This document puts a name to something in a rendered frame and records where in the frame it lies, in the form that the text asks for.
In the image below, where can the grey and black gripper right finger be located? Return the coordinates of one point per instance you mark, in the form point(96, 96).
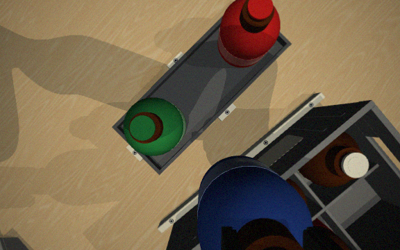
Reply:
point(315, 239)

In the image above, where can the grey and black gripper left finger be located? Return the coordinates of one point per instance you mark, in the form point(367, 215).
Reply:
point(230, 239)

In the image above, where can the blue bottle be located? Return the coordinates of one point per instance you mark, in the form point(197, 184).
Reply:
point(267, 212)

